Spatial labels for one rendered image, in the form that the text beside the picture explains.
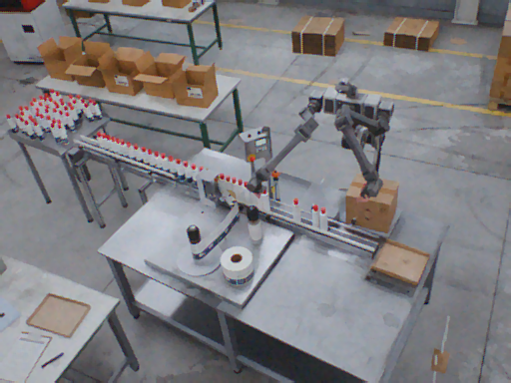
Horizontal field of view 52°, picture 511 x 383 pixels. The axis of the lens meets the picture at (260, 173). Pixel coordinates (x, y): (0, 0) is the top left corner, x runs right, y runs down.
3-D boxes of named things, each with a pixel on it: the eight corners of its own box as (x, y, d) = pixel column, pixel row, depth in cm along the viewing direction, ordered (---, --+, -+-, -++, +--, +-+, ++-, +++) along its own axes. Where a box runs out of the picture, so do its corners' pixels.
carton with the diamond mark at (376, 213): (344, 222, 368) (345, 194, 351) (355, 200, 384) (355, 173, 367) (387, 233, 357) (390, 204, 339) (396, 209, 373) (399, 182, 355)
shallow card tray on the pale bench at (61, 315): (26, 325, 333) (24, 321, 330) (50, 295, 349) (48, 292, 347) (70, 338, 322) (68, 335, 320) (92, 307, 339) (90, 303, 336)
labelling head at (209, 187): (201, 202, 393) (195, 177, 377) (211, 191, 401) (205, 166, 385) (216, 208, 387) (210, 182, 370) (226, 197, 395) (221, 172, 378)
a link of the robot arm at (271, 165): (310, 135, 340) (299, 123, 338) (313, 135, 334) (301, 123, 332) (264, 183, 334) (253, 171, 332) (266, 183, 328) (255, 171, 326)
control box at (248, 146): (242, 156, 366) (239, 134, 354) (263, 148, 371) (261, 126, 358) (247, 164, 359) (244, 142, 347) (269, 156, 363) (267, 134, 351)
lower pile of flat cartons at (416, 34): (382, 45, 740) (382, 31, 726) (394, 29, 774) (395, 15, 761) (428, 52, 713) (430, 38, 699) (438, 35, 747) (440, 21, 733)
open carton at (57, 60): (41, 82, 586) (29, 51, 562) (67, 63, 616) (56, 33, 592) (69, 86, 572) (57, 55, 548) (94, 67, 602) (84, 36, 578)
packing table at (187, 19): (78, 54, 812) (61, 5, 762) (110, 31, 865) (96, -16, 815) (199, 74, 727) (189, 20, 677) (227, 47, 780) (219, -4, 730)
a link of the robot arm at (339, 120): (343, 101, 325) (331, 107, 332) (345, 120, 320) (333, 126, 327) (389, 122, 351) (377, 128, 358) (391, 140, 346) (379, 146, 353)
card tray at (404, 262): (370, 268, 338) (370, 264, 335) (385, 241, 354) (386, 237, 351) (416, 285, 324) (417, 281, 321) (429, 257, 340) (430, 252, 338)
